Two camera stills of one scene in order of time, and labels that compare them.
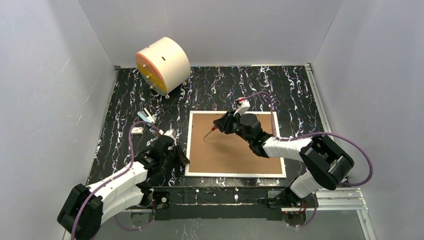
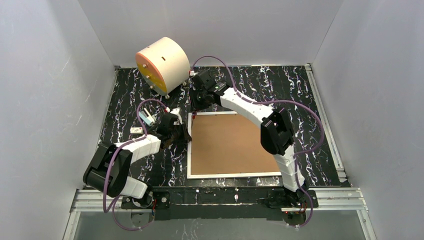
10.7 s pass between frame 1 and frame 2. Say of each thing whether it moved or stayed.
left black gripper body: moved
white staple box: stayed
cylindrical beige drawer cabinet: stayed
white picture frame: stayed
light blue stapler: stayed
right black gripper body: moved
